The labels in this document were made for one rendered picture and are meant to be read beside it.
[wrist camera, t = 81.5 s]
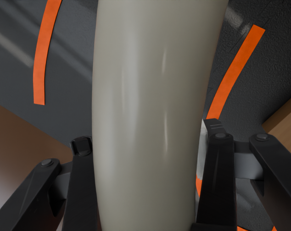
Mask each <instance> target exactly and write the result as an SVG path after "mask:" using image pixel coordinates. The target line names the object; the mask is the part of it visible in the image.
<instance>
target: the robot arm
mask: <svg viewBox="0 0 291 231"><path fill-rule="evenodd" d="M70 147H71V151H72V154H73V160H72V161H70V162H67V163H64V164H60V161H59V159H56V158H51V159H45V160H43V161H41V162H39V163H38V164H37V165H36V166H35V167H34V168H33V170H32V171H31V172H30V173H29V175H28V176H27V177H26V178H25V179H24V181H23V182H22V183H21V184H20V186H19V187H18V188H17V189H16V190H15V192H14V193H13V194H12V195H11V196H10V197H9V199H8V200H7V201H6V202H5V204H4V205H3V206H2V207H1V208H0V231H56V230H57V228H58V226H59V224H60V222H61V220H62V218H63V216H64V218H63V224H62V231H102V228H101V221H100V215H99V210H98V203H97V195H96V187H95V174H94V162H93V144H92V136H81V137H77V138H75V139H73V140H72V141H71V142H70ZM196 174H197V178H199V179H200V180H202V184H201V192H200V198H199V205H198V211H197V218H196V223H193V224H192V227H191V231H237V208H236V181H235V178H242V179H250V183H251V185H252V187H253V189H254V191H255V192H256V194H257V196H258V198H259V200H260V201H261V203H262V205H263V207H264V208H265V210H266V212H267V214H268V216H269V218H270V219H271V221H272V223H273V225H274V226H275V228H276V230H277V231H291V153H290V152H289V151H288V150H287V149H286V147H285V146H284V145H283V144H282V143H281V142H280V141H279V140H278V139H277V138H276V137H275V136H273V135H270V134H268V133H257V134H253V135H251V136H250V137H249V141H248V142H241V141H236V140H234V137H233V135H231V134H229V133H227V132H226V130H225V129H224V127H223V125H222V123H221V121H220V120H218V119H216V118H212V119H204V120H203V119H202V123H201V133H200V139H199V149H198V158H197V170H196Z"/></svg>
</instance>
